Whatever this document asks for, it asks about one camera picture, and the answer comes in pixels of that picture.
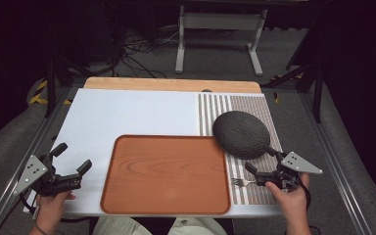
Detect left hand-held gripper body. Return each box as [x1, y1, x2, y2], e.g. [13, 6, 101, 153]
[13, 153, 82, 198]

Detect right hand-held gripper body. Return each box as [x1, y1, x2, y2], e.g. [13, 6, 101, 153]
[256, 151, 323, 192]

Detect silver fork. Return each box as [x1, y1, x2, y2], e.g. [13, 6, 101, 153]
[230, 177, 258, 188]

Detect dark grey oval plate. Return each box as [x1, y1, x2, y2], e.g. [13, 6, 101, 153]
[211, 111, 271, 161]

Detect person's left hand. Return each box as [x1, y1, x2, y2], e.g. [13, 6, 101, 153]
[33, 191, 76, 227]

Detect person's right hand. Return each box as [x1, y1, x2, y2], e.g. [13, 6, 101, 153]
[264, 173, 311, 226]

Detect striped woven placemat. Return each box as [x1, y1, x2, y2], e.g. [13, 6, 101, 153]
[198, 92, 283, 207]

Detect yellow black floor tape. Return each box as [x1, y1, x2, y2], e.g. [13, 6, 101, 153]
[28, 79, 73, 106]

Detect black tripod stand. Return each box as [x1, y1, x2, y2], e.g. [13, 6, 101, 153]
[42, 57, 94, 119]
[260, 62, 325, 124]

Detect white board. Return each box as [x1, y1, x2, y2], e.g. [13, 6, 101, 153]
[23, 88, 283, 218]

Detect person's legs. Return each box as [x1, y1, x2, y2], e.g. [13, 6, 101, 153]
[92, 215, 228, 235]

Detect brown wooden tray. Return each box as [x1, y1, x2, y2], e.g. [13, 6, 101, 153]
[100, 134, 232, 216]

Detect light wooden table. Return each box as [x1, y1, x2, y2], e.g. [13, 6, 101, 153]
[83, 76, 262, 94]

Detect white metal stand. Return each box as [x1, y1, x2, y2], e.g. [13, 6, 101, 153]
[174, 5, 269, 77]

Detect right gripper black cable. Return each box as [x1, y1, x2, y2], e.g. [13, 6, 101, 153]
[296, 177, 313, 213]

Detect aluminium frame rail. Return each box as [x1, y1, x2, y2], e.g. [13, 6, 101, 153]
[298, 92, 376, 235]
[0, 86, 76, 235]

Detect tangle of black floor cables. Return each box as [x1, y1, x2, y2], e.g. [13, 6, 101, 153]
[104, 27, 180, 79]

